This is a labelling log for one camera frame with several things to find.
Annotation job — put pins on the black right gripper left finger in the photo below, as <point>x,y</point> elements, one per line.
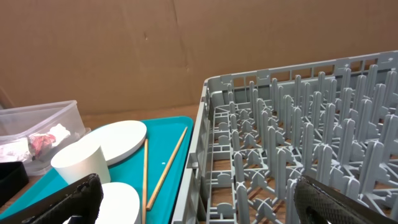
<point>79,202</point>

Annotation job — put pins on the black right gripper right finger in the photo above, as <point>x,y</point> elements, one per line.
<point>316,202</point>

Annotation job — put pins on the cream paper cup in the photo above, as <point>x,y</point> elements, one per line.
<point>80,159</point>

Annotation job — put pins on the red snack wrapper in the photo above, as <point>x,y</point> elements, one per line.
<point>40,144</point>

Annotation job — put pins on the white napkin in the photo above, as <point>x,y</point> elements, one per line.
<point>18,150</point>

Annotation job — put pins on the grey dishwasher rack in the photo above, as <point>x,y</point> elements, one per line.
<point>257,132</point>

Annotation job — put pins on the white empty bowl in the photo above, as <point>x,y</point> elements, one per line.
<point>120,204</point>

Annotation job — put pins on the wooden chopstick right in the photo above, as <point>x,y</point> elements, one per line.
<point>165,172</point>

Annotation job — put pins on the wooden chopstick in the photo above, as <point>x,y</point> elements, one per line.
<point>144,186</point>
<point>165,172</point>

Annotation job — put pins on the white round plate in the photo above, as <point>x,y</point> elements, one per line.
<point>118,140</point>

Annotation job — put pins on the wooden chopstick left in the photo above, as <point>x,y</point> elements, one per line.
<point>144,186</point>

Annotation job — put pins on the black plastic tray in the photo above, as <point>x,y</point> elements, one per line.
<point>13,178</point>

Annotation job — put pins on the clear plastic bin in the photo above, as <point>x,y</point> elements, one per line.
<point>22,122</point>

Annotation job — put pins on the teal serving tray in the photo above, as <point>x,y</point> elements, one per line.
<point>164,134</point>

